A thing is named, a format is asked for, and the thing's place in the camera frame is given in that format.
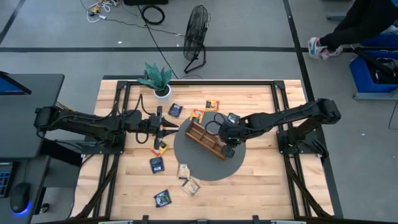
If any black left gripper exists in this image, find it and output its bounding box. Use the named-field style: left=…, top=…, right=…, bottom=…
left=138, top=105, right=180, bottom=152

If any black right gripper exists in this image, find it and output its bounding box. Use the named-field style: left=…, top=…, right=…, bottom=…
left=218, top=119, right=249, bottom=159

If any beige tea packet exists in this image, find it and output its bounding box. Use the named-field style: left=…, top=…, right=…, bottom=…
left=181, top=178, right=201, bottom=197
left=177, top=163, right=192, bottom=180

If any wooden tea organizer box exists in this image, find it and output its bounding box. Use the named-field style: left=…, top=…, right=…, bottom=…
left=184, top=121, right=228, bottom=160

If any white plant pot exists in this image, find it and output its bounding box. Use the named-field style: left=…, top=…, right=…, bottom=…
left=154, top=84, right=172, bottom=100

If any round grey woven placemat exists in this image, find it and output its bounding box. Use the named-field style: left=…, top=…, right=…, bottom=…
left=173, top=111, right=247, bottom=182

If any green artificial plant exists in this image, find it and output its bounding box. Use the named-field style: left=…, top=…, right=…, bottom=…
left=136, top=62, right=173, bottom=93

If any black floor fan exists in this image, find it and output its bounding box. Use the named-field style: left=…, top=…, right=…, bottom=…
left=182, top=4, right=211, bottom=75

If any person's shoe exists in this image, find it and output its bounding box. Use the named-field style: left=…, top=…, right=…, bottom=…
left=307, top=36, right=330, bottom=60
left=322, top=45, right=343, bottom=58

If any black floor box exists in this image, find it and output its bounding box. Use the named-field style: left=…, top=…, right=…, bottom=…
left=123, top=0, right=169, bottom=6

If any blue storage bin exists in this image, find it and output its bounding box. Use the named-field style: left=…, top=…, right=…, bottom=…
left=360, top=26, right=398, bottom=48
left=349, top=49, right=398, bottom=94

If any black desk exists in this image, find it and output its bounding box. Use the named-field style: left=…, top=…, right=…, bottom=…
left=0, top=73, right=65, bottom=224

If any black metal bar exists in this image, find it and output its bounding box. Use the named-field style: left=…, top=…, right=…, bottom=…
left=354, top=46, right=398, bottom=82

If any grey table foot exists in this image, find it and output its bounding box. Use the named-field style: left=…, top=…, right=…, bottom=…
left=326, top=11, right=348, bottom=22

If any black computer mouse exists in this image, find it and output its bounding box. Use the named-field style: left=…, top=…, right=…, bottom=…
left=9, top=182, right=32, bottom=215

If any blue-lit computer monitor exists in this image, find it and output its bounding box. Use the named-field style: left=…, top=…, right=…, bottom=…
left=0, top=70, right=32, bottom=96

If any person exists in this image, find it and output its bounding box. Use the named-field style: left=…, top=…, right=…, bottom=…
left=320, top=0, right=398, bottom=52

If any black keyboard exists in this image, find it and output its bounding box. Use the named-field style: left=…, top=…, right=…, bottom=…
left=0, top=161, right=15, bottom=199

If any long black floor cable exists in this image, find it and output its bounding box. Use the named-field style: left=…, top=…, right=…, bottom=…
left=138, top=6, right=179, bottom=80

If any yellow cable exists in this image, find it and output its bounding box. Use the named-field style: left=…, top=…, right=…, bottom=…
left=55, top=101, right=75, bottom=113

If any coiled black cable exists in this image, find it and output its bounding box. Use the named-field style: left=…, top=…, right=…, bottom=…
left=140, top=4, right=166, bottom=26

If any white cable bundle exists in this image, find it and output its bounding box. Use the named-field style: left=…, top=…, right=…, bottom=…
left=86, top=0, right=119, bottom=24

